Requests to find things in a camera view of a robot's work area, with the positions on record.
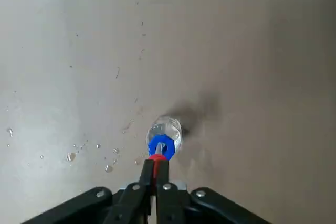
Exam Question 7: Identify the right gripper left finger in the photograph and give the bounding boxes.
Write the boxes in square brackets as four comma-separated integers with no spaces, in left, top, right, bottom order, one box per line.
[25,158,155,224]

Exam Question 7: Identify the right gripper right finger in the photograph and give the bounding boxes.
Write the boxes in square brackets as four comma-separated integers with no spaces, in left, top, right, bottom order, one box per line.
[156,159,271,224]

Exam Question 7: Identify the red-bulb glass dropper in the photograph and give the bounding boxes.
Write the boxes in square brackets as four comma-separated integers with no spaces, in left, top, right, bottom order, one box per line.
[146,142,167,196]

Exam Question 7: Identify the blue-capped glass dropper bottle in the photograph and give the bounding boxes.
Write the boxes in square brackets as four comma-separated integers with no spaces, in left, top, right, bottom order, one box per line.
[145,115,183,162]

